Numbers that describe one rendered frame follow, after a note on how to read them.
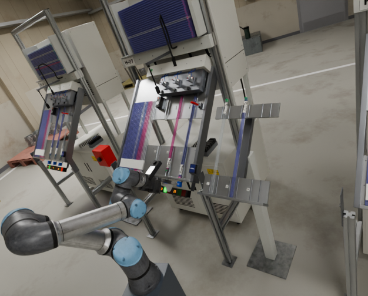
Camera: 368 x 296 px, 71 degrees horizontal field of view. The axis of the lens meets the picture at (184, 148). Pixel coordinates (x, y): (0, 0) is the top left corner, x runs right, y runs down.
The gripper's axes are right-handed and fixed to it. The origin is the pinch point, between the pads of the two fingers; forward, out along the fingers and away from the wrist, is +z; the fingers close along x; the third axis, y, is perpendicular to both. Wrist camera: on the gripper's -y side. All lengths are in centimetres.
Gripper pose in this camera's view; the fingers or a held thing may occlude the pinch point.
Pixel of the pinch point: (168, 181)
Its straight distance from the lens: 144.2
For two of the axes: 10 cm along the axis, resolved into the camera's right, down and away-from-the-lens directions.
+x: 7.8, 0.4, -6.3
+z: 6.0, 2.4, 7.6
